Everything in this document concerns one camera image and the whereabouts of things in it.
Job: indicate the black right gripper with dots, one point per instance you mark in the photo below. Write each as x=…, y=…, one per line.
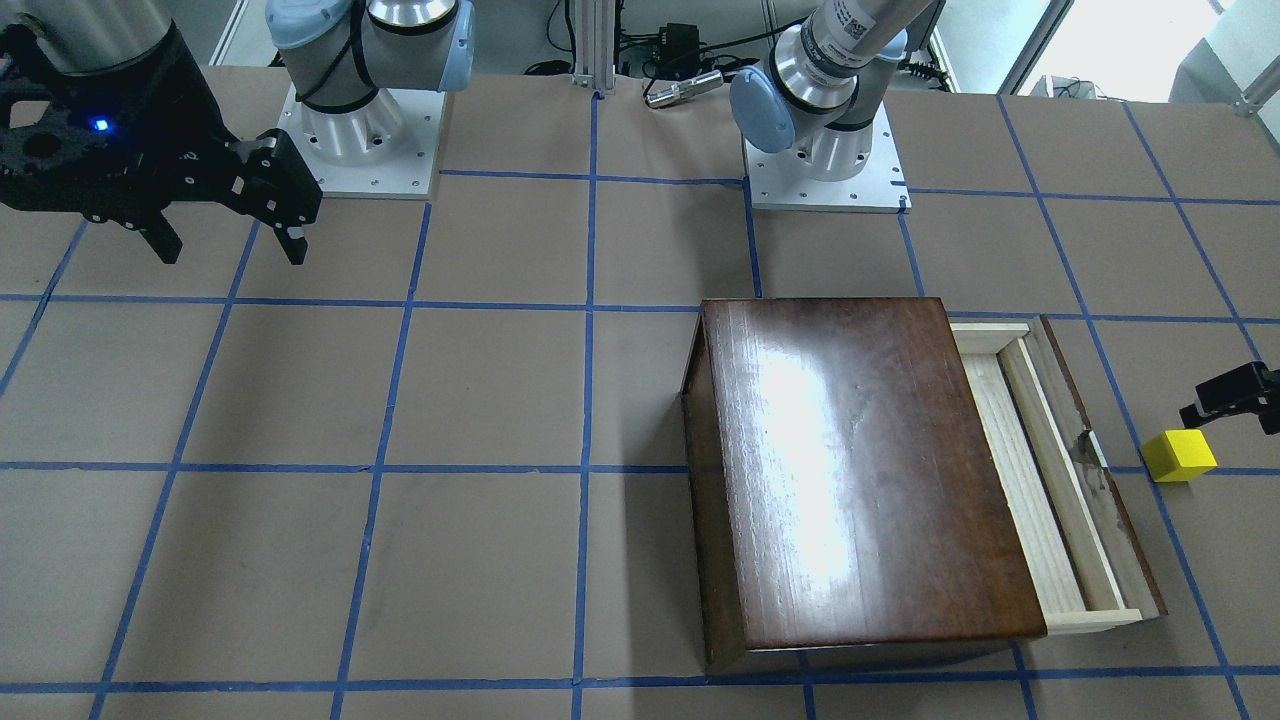
x=182, y=110

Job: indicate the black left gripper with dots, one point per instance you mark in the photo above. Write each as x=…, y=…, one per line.
x=1236, y=390

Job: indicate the yellow block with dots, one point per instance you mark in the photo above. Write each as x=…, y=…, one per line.
x=1178, y=455

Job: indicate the light wood drawer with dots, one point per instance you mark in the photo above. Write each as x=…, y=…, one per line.
x=1086, y=562

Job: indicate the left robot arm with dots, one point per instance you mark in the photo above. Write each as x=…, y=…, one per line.
x=817, y=79

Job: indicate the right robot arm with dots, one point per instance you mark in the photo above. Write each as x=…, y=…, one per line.
x=339, y=54

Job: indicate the dark wooden drawer cabinet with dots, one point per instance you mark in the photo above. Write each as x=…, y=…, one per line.
x=845, y=499

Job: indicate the silver metal cylinder tool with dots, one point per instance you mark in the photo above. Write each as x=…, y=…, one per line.
x=684, y=90

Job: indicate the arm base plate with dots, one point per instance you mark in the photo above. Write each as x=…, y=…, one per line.
x=387, y=150
x=847, y=172

